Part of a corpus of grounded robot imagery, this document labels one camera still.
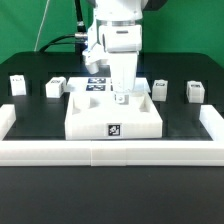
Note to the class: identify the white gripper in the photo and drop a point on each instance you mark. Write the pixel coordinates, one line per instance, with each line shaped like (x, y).
(122, 45)

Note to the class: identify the white square tabletop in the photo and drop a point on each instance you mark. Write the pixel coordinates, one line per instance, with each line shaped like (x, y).
(97, 116)

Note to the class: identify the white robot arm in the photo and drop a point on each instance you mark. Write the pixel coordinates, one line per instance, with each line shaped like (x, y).
(118, 13)

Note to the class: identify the white marker sheet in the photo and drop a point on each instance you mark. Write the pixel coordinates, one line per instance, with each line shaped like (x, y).
(100, 84)

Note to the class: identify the white U-shaped fence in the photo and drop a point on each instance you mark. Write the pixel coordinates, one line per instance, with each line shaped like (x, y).
(104, 153)

